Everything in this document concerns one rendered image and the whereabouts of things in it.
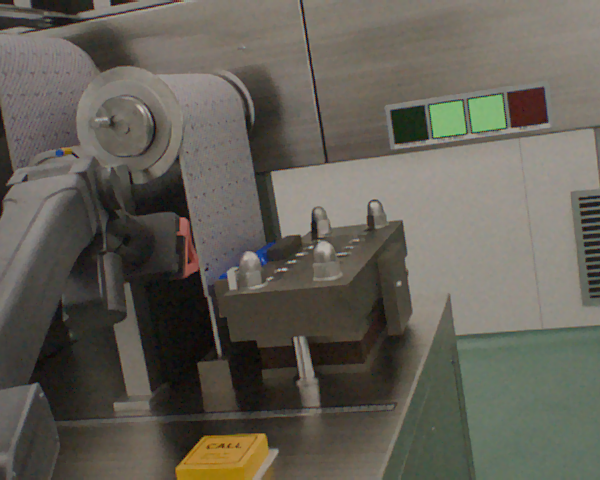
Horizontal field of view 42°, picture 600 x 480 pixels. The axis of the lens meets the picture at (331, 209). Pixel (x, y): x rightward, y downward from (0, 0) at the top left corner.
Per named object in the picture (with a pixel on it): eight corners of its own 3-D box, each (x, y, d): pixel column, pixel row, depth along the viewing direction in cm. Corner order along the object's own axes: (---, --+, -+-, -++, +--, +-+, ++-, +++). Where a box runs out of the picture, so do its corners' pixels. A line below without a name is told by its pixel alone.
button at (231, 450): (178, 492, 74) (173, 468, 74) (207, 456, 81) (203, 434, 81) (246, 490, 72) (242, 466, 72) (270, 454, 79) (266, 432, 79)
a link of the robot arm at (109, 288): (108, 158, 69) (9, 176, 68) (121, 281, 64) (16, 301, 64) (140, 209, 80) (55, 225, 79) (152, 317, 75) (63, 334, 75)
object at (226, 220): (205, 297, 100) (178, 154, 98) (264, 254, 122) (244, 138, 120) (208, 296, 100) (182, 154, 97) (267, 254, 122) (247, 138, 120)
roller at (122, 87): (96, 177, 100) (77, 87, 98) (182, 155, 125) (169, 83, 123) (177, 165, 97) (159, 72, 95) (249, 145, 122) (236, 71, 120)
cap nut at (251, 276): (234, 291, 96) (228, 256, 95) (245, 283, 99) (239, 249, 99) (262, 289, 95) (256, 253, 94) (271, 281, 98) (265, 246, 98)
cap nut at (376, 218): (364, 229, 125) (360, 202, 124) (369, 225, 128) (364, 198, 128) (386, 227, 124) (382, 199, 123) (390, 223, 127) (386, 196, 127)
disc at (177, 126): (88, 191, 101) (65, 76, 99) (90, 190, 101) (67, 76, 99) (192, 176, 97) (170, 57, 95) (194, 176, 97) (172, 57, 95)
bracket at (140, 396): (112, 414, 98) (63, 174, 94) (137, 393, 104) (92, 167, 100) (148, 412, 97) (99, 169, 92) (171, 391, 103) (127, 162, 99)
